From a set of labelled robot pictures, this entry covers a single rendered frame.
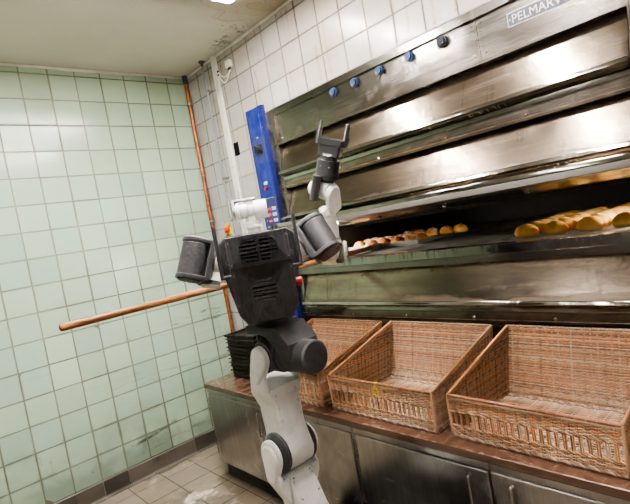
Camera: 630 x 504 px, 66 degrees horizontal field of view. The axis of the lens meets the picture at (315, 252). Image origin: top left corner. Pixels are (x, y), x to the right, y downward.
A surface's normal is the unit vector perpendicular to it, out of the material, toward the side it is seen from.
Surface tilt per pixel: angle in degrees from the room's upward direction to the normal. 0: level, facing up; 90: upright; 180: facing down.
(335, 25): 90
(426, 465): 90
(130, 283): 90
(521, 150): 70
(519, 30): 90
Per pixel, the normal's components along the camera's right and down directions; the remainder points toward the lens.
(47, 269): 0.66, -0.07
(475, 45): -0.71, 0.18
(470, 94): -0.77, -0.18
